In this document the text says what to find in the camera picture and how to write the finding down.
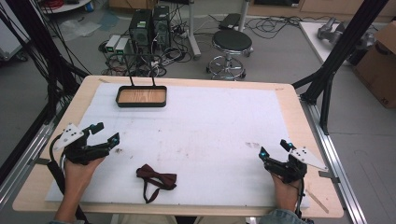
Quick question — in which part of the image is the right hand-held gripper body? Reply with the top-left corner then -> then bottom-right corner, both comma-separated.
264,147 -> 330,185

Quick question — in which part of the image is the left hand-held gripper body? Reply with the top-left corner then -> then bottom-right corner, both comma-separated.
52,122 -> 111,166

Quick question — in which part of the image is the black wooden-bottom tray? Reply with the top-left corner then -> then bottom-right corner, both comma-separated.
115,54 -> 168,108

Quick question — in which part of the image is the dark red bow tie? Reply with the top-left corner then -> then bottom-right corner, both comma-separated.
135,163 -> 177,204

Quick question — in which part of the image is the person's left hand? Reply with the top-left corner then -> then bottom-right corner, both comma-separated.
64,156 -> 106,191

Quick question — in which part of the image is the person's right hand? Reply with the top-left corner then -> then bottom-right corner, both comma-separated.
272,173 -> 302,214

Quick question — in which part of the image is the wooden stick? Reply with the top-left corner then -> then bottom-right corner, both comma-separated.
305,189 -> 330,215

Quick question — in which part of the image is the white foam mat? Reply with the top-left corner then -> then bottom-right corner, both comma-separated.
45,82 -> 311,208

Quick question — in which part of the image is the white power supply box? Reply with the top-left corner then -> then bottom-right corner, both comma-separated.
115,36 -> 130,56
105,34 -> 121,54

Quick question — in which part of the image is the black computer tower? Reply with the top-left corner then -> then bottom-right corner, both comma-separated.
128,8 -> 154,54
152,5 -> 172,50

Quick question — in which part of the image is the black round stool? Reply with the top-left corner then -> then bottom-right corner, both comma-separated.
205,29 -> 254,81

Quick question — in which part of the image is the brown cardboard box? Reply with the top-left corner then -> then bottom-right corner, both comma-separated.
352,21 -> 396,110

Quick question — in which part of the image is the white desk leg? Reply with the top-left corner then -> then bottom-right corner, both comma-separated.
186,0 -> 203,61

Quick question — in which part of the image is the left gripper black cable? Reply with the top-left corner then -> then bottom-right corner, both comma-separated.
46,133 -> 92,224

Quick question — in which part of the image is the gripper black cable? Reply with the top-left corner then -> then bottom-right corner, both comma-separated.
294,177 -> 306,220
46,133 -> 92,224

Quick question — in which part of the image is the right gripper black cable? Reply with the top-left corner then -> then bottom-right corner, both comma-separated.
294,177 -> 306,220

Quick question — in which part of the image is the tangle of floor cables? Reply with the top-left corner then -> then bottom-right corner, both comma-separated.
98,18 -> 194,78

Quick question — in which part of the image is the black metal frame stand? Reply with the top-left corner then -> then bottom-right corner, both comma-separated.
291,0 -> 390,136
0,0 -> 92,125

